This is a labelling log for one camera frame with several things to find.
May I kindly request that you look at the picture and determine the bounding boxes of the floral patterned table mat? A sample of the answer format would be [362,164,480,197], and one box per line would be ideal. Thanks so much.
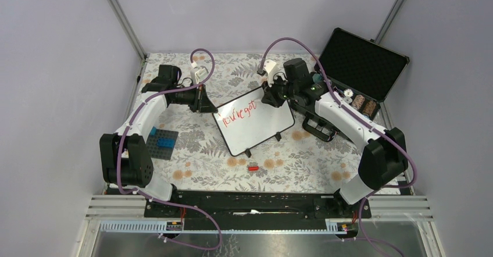
[142,53,360,193]

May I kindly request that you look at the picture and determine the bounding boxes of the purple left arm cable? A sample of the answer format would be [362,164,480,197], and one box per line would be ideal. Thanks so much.
[116,48,224,252]

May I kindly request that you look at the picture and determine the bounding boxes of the black poker chip case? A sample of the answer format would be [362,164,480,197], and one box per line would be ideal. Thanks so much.
[296,27,410,142]

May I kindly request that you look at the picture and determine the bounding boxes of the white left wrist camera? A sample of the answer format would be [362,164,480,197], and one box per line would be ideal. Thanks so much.
[190,66,209,85]

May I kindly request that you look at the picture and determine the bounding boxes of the brown poker chip stack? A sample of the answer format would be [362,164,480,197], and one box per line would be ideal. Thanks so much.
[362,101,377,119]

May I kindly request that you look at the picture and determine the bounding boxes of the small white whiteboard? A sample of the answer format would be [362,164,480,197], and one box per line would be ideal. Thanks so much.
[212,87,295,156]

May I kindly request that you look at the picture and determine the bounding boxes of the pink poker chip stack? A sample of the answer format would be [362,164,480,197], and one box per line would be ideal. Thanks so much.
[351,95,366,110]

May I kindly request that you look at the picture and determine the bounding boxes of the grey lego baseplate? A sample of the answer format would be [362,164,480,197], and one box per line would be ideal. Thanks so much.
[146,127,178,160]

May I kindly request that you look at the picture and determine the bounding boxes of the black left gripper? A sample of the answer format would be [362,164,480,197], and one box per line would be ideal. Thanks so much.
[172,81,218,113]

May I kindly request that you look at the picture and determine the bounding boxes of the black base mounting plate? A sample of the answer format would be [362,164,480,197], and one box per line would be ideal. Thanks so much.
[144,189,359,231]

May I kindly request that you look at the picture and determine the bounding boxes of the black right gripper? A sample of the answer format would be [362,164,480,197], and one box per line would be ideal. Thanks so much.
[262,73,298,108]

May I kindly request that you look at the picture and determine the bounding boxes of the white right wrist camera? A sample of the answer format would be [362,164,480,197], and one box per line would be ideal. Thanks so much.
[257,59,278,87]

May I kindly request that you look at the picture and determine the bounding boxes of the red marker cap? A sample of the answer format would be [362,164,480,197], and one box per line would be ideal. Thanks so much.
[248,166,259,172]

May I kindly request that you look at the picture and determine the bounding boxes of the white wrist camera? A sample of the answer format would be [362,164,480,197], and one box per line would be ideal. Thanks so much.
[257,59,278,87]
[190,66,209,85]

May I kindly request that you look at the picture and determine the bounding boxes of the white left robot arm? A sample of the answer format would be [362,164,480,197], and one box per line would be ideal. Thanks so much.
[99,63,217,217]

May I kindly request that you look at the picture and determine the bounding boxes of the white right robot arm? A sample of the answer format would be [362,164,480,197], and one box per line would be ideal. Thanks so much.
[258,58,409,217]

